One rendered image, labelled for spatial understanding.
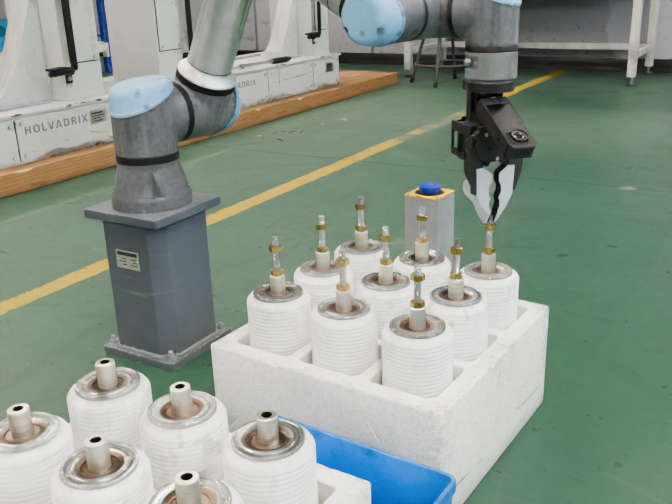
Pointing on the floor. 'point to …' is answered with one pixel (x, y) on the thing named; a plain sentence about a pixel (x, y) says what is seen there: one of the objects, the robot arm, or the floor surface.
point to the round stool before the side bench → (437, 62)
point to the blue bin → (383, 471)
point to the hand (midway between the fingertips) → (492, 215)
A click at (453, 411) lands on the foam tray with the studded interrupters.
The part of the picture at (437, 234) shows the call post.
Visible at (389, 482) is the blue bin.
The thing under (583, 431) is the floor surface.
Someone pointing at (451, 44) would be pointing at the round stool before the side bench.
